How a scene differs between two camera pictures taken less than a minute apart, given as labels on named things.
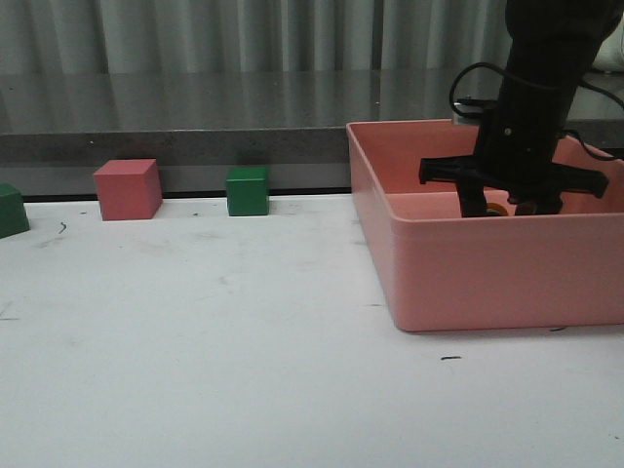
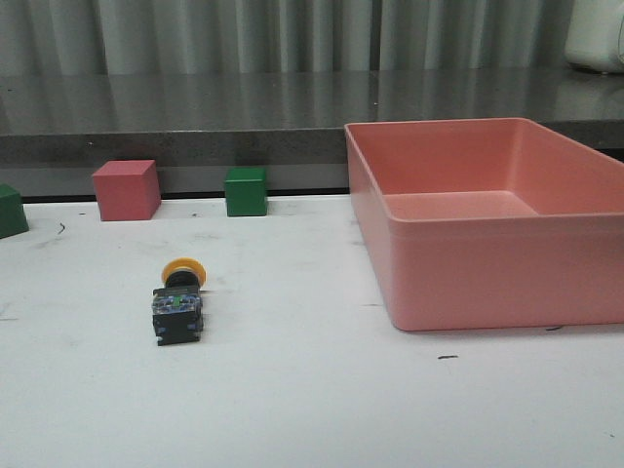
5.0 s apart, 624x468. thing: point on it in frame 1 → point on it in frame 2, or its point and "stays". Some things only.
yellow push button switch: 494,209 → 177,306
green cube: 247,190 stays
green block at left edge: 13,214 stays
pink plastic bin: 454,272 stays
